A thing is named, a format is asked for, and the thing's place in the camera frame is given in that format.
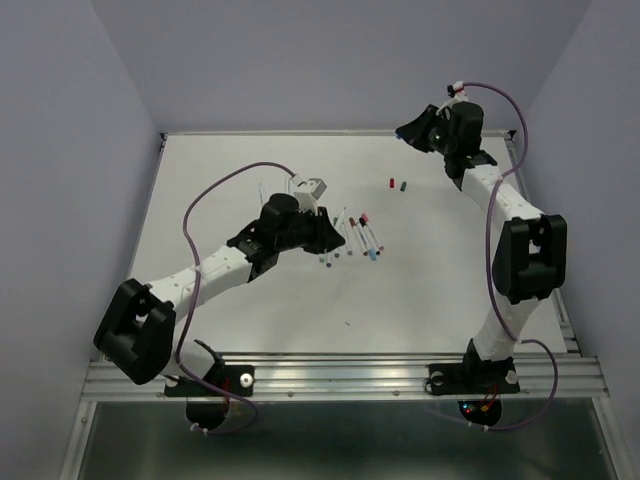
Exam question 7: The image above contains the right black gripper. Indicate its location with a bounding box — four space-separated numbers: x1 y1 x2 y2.
394 103 456 156

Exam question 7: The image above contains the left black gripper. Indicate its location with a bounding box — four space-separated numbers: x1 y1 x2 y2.
275 204 344 254

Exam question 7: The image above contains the light blue marker pen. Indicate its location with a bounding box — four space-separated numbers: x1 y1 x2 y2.
335 206 347 227

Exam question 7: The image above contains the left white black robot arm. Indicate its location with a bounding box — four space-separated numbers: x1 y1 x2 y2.
93 193 345 399

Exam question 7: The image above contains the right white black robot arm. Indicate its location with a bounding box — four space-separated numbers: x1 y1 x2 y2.
395 101 567 390

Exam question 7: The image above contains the grey green marker pen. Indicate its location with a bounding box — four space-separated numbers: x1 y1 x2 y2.
340 221 353 256

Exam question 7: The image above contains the dark red marker pen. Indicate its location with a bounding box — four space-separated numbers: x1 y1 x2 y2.
349 217 369 256

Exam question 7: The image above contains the black marker pen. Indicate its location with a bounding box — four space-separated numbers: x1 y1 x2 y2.
359 217 383 256

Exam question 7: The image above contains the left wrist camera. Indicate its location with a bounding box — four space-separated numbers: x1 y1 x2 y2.
289 174 327 205

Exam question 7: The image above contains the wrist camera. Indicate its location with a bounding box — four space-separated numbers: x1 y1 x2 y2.
289 174 327 205
447 81 468 102

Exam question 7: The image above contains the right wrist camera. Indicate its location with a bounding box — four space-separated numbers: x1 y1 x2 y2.
447 81 468 102

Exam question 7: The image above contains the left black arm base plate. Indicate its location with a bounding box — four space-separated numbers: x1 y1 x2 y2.
164 364 255 398

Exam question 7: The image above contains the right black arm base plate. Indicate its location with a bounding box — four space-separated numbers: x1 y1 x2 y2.
428 362 520 396

